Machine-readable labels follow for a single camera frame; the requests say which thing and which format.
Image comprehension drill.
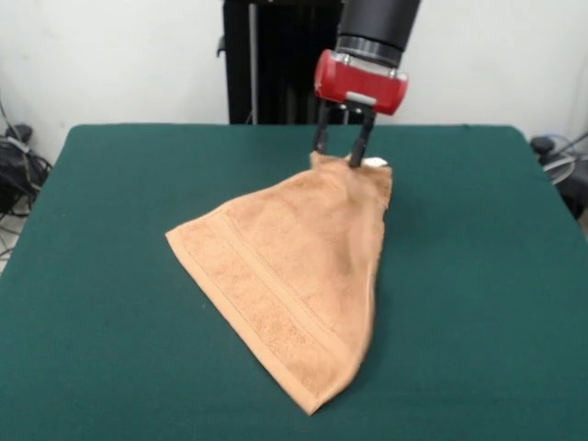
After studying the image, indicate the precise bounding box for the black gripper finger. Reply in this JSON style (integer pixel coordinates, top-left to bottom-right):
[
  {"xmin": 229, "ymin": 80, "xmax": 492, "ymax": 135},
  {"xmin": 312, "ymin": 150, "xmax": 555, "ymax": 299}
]
[
  {"xmin": 347, "ymin": 105, "xmax": 377, "ymax": 169},
  {"xmin": 311, "ymin": 99, "xmax": 333, "ymax": 155}
]

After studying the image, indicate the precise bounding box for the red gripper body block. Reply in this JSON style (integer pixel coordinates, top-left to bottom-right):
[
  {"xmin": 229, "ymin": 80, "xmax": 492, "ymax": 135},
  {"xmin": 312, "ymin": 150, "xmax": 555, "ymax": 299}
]
[{"xmin": 313, "ymin": 49, "xmax": 410, "ymax": 116}]

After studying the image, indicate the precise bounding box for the orange terry towel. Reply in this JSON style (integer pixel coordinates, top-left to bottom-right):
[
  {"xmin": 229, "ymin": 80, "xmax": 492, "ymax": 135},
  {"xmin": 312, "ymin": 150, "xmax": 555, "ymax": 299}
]
[{"xmin": 164, "ymin": 153, "xmax": 394, "ymax": 418}]

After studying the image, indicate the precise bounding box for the dark green table cloth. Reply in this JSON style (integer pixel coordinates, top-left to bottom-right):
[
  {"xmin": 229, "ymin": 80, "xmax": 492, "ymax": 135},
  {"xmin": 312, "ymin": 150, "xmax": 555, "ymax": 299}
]
[{"xmin": 0, "ymin": 122, "xmax": 588, "ymax": 441}]

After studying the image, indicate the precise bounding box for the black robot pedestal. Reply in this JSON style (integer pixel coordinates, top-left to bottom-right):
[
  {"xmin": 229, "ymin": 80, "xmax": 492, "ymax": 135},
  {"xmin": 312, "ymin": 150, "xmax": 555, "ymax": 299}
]
[{"xmin": 216, "ymin": 0, "xmax": 364, "ymax": 126}]

